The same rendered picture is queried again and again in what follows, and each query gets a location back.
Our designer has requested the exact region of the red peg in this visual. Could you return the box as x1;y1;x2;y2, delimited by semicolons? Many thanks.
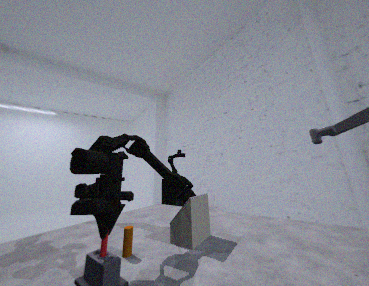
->
100;233;108;257

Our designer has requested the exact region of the orange cylinder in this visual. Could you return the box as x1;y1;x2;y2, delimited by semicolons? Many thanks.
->
122;226;133;257

